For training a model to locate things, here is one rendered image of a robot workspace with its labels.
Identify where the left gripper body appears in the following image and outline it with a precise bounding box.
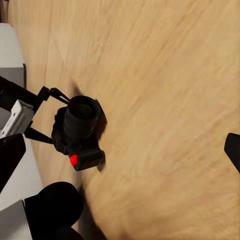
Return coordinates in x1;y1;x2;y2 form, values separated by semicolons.
0;81;50;114

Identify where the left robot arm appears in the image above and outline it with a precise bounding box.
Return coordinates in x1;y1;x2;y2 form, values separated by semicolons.
0;76;70;145

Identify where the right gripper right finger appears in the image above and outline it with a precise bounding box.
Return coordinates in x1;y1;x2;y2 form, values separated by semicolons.
224;133;240;173

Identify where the digital camera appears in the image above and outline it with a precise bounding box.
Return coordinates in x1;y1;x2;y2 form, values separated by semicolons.
51;96;104;172

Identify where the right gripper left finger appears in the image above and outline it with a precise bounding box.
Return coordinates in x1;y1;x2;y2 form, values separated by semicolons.
0;133;26;193

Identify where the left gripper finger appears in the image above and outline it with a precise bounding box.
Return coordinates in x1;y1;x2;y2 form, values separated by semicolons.
44;87;70;105
24;121;53;145

